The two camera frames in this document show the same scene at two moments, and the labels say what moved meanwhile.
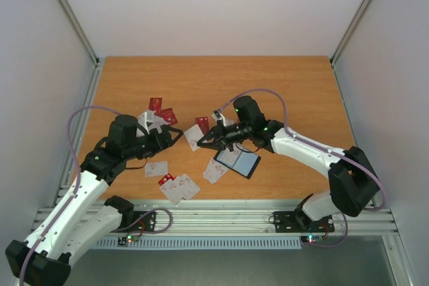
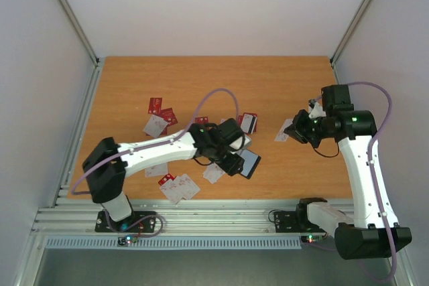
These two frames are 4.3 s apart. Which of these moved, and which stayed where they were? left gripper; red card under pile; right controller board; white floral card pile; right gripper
Moved: left gripper; right gripper
Stayed: white floral card pile; right controller board; red card under pile
